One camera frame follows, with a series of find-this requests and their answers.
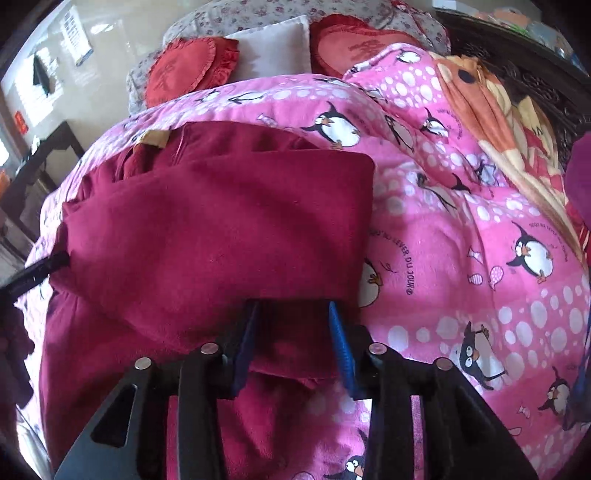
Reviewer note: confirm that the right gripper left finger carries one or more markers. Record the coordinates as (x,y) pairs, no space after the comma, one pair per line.
(126,437)

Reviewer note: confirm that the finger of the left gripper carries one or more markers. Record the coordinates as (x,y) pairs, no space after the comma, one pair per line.
(32,276)

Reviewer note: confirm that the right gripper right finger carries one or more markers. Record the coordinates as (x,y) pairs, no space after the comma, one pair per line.
(426,421)

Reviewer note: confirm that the dark red garment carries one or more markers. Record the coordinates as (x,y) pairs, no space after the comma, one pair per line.
(166,246)

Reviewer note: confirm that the pink penguin quilt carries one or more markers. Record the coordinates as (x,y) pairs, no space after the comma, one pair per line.
(458,264)

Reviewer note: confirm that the left red heart pillow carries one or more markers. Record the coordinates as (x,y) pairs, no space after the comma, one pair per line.
(189,65)

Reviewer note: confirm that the red heart pillow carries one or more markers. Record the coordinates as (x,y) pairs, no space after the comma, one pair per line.
(189,65)
(337,42)

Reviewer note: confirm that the purple towel on chair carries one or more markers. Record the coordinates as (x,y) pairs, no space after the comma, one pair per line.
(578,177)

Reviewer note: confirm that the orange cartoon blanket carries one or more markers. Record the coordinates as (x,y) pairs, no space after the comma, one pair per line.
(518,138)

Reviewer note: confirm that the white square pillow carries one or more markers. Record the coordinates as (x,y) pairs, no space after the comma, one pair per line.
(272,50)

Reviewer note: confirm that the dark carved wooden cabinet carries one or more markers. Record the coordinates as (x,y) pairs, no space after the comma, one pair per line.
(526,68)

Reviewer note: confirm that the right red heart pillow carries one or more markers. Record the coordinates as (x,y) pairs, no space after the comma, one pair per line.
(337,42)

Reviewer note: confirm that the clutter on cabinet top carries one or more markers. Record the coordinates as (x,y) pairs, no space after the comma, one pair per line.
(563,27)

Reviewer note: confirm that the dark cloth hanging on wall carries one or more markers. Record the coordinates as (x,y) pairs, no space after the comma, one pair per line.
(40,76)

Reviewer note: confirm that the eye chart wall poster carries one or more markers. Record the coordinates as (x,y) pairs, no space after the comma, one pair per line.
(77,43)

